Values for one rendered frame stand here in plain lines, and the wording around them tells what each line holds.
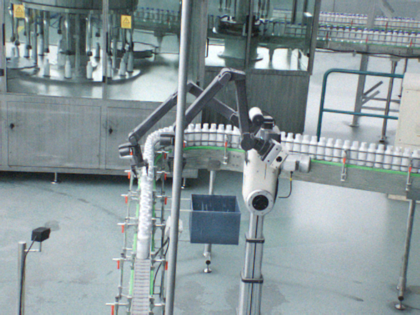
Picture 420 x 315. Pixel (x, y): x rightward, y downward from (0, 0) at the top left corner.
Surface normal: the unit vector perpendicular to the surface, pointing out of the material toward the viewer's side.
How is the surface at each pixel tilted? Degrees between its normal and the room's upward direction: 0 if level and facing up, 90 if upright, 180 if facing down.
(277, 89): 90
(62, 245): 0
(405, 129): 90
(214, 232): 90
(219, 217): 90
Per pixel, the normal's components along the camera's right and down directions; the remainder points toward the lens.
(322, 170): -0.25, 0.27
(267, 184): 0.04, 0.47
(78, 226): 0.07, -0.95
